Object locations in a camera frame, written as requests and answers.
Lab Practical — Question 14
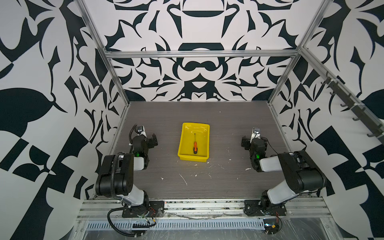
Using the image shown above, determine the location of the yellow plastic bin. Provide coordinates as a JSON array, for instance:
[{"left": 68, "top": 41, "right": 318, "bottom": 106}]
[{"left": 178, "top": 123, "right": 210, "bottom": 163}]

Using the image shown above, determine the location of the orange black screwdriver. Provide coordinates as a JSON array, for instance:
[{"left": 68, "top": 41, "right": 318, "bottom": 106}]
[{"left": 193, "top": 133, "right": 198, "bottom": 155}]

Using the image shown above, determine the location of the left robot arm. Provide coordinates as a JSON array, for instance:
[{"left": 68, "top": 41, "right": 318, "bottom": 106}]
[{"left": 95, "top": 134, "right": 158, "bottom": 209}]

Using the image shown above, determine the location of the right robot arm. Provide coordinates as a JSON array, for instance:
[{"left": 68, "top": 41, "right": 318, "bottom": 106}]
[{"left": 241, "top": 137, "right": 327, "bottom": 215}]

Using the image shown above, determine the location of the small green circuit board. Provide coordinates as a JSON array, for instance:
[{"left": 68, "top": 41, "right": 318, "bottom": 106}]
[{"left": 263, "top": 218, "right": 282, "bottom": 235}]

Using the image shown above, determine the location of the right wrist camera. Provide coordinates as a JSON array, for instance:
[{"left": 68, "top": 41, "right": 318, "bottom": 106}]
[{"left": 250, "top": 128, "right": 261, "bottom": 142}]

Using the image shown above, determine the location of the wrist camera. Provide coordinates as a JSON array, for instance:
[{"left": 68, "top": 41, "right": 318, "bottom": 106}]
[
  {"left": 135, "top": 126, "right": 147, "bottom": 137},
  {"left": 250, "top": 128, "right": 261, "bottom": 142}
]

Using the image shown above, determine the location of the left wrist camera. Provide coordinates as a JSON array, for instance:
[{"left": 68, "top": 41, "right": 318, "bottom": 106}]
[{"left": 135, "top": 126, "right": 147, "bottom": 137}]

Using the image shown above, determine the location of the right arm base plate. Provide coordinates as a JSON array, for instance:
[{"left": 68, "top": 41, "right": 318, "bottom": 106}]
[{"left": 244, "top": 200, "right": 287, "bottom": 217}]

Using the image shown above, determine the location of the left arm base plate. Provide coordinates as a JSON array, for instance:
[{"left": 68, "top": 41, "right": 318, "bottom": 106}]
[{"left": 122, "top": 201, "right": 165, "bottom": 218}]

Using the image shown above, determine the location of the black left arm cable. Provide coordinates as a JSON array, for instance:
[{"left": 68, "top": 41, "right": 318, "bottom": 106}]
[{"left": 107, "top": 206, "right": 157, "bottom": 238}]

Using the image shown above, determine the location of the aluminium front rail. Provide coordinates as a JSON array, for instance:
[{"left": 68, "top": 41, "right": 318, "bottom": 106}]
[{"left": 76, "top": 198, "right": 332, "bottom": 220}]

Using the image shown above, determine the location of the white slotted cable duct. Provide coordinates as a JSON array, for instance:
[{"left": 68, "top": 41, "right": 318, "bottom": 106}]
[{"left": 85, "top": 218, "right": 266, "bottom": 231}]

